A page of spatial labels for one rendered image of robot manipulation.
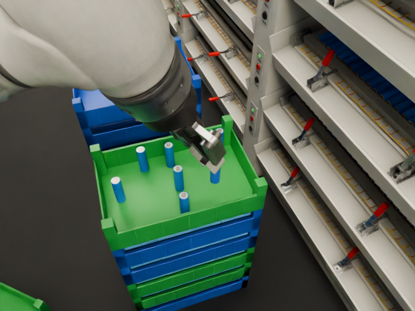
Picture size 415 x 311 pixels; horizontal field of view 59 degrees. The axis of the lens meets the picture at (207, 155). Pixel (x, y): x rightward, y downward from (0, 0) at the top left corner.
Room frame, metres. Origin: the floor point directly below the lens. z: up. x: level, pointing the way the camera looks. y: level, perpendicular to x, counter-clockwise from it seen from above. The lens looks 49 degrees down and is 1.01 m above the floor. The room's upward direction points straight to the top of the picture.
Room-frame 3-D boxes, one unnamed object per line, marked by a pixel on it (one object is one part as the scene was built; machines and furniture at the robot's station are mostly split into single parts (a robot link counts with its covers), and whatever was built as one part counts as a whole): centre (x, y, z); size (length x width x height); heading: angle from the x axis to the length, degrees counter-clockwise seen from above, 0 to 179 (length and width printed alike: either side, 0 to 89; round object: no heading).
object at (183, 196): (0.38, 0.04, 0.44); 0.02 x 0.02 x 0.06
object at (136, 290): (0.45, 0.06, 0.20); 0.30 x 0.20 x 0.08; 108
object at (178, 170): (0.45, 0.06, 0.44); 0.02 x 0.02 x 0.06
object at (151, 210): (0.45, 0.06, 0.44); 0.30 x 0.20 x 0.08; 108
